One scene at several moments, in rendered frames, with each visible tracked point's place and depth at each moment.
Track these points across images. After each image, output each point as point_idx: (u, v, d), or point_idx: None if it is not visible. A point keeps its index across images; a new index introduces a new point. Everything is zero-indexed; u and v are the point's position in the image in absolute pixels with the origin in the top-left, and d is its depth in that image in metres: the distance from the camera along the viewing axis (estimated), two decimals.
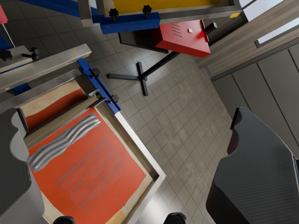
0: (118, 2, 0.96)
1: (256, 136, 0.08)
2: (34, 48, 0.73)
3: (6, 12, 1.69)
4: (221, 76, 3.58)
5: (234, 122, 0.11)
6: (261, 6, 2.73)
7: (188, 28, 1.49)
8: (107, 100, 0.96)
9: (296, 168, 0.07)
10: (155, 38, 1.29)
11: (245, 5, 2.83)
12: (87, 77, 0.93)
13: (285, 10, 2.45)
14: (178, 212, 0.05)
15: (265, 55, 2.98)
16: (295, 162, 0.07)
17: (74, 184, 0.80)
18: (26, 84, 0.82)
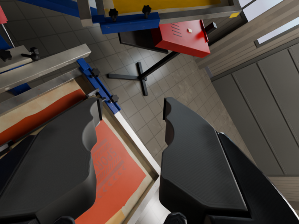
0: (118, 2, 0.96)
1: (186, 121, 0.09)
2: (33, 48, 0.73)
3: (6, 12, 1.69)
4: (220, 76, 3.59)
5: (165, 112, 0.12)
6: (261, 6, 2.73)
7: (188, 28, 1.49)
8: (107, 100, 0.96)
9: (220, 140, 0.08)
10: (155, 38, 1.29)
11: (244, 5, 2.83)
12: (86, 77, 0.93)
13: (285, 10, 2.45)
14: (178, 212, 0.05)
15: (265, 55, 2.98)
16: (218, 135, 0.08)
17: None
18: (25, 84, 0.82)
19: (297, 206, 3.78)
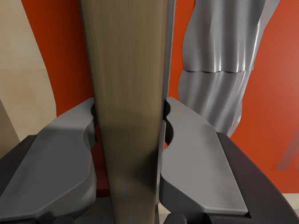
0: None
1: (186, 121, 0.09)
2: None
3: None
4: None
5: (165, 112, 0.12)
6: None
7: None
8: None
9: (220, 140, 0.08)
10: None
11: None
12: None
13: None
14: (178, 212, 0.05)
15: None
16: (218, 135, 0.08)
17: None
18: None
19: None
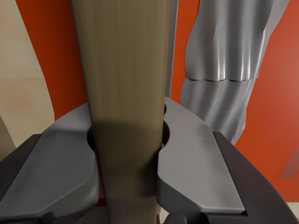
0: None
1: (182, 121, 0.09)
2: None
3: None
4: None
5: None
6: None
7: None
8: None
9: (216, 139, 0.08)
10: None
11: None
12: None
13: None
14: (178, 212, 0.05)
15: None
16: (214, 134, 0.08)
17: None
18: None
19: None
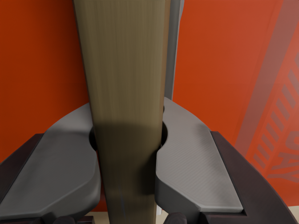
0: None
1: (179, 120, 0.09)
2: None
3: None
4: None
5: None
6: None
7: None
8: None
9: (213, 139, 0.08)
10: None
11: None
12: None
13: None
14: (178, 212, 0.05)
15: None
16: (212, 134, 0.08)
17: (282, 158, 0.23)
18: None
19: None
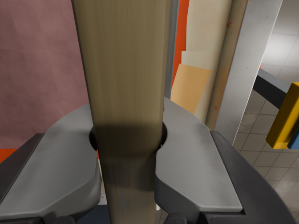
0: None
1: (179, 120, 0.09)
2: None
3: None
4: None
5: None
6: None
7: None
8: None
9: (213, 138, 0.08)
10: None
11: None
12: None
13: None
14: (178, 212, 0.05)
15: None
16: (211, 134, 0.08)
17: None
18: None
19: None
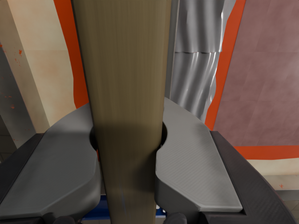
0: None
1: (179, 120, 0.09)
2: None
3: None
4: None
5: None
6: None
7: None
8: None
9: (213, 138, 0.08)
10: None
11: None
12: None
13: None
14: (178, 212, 0.05)
15: None
16: (211, 134, 0.08)
17: None
18: None
19: None
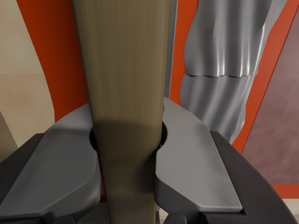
0: None
1: (179, 120, 0.09)
2: None
3: None
4: None
5: None
6: None
7: None
8: None
9: (213, 138, 0.08)
10: None
11: None
12: None
13: None
14: (178, 212, 0.05)
15: None
16: (211, 134, 0.08)
17: None
18: None
19: None
